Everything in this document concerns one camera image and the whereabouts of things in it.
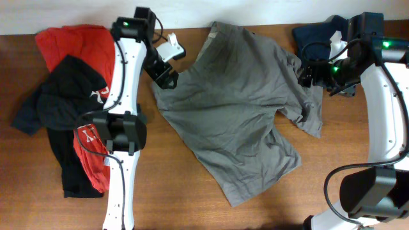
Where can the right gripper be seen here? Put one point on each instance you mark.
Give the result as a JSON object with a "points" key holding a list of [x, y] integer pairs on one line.
{"points": [[319, 79]]}

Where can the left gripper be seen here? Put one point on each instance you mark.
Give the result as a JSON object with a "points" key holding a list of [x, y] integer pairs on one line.
{"points": [[164, 80]]}

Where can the grey shorts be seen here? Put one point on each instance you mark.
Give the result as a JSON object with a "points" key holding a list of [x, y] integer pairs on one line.
{"points": [[224, 106]]}

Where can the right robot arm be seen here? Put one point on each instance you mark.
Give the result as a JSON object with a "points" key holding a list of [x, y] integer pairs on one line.
{"points": [[376, 191]]}

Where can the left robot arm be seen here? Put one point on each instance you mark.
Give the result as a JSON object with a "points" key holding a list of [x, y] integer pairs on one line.
{"points": [[119, 124]]}

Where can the folded navy blue garment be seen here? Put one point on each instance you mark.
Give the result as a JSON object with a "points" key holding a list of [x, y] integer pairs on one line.
{"points": [[313, 42]]}

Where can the red t-shirt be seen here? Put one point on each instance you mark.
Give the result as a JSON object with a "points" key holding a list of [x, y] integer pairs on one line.
{"points": [[94, 46]]}

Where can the black t-shirt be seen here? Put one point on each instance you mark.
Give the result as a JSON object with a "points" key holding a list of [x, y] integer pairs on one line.
{"points": [[69, 91]]}

